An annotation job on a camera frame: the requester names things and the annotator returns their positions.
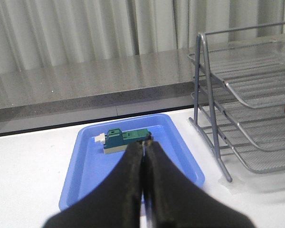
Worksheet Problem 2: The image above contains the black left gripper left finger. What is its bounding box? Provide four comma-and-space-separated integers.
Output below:
44, 142, 143, 228

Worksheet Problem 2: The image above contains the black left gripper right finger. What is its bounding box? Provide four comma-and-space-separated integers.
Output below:
143, 141, 254, 228

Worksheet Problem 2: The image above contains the blue plastic tray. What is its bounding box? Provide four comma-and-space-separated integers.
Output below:
58, 114, 205, 210

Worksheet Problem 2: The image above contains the green terminal block module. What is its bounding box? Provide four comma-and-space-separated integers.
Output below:
94, 128, 152, 154

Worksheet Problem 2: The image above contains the grey stone counter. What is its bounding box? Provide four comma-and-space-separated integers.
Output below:
0, 33, 285, 138

